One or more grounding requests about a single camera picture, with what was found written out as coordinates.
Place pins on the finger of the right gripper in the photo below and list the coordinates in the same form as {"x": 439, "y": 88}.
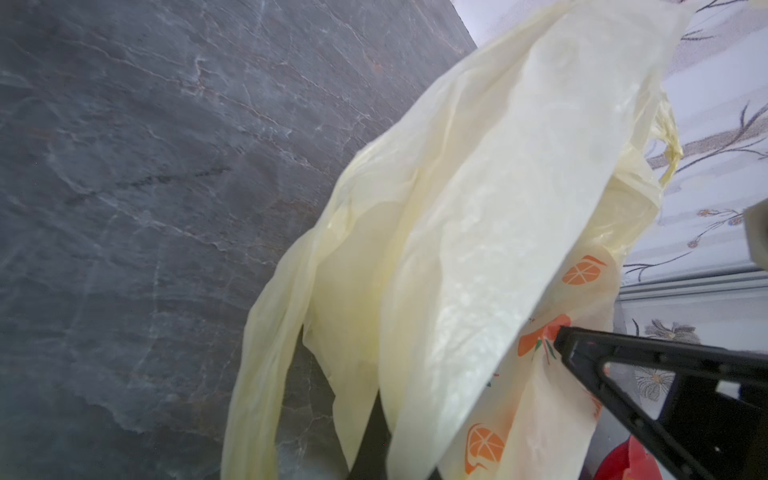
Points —
{"x": 713, "y": 423}

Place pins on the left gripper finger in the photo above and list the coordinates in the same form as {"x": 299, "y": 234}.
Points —
{"x": 370, "y": 463}

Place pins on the red flower-shaped plate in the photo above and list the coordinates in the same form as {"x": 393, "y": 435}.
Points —
{"x": 629, "y": 461}

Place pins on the yellow plastic bag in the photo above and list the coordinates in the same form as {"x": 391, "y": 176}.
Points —
{"x": 454, "y": 247}

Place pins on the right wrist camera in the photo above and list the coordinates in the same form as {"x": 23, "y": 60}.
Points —
{"x": 756, "y": 228}

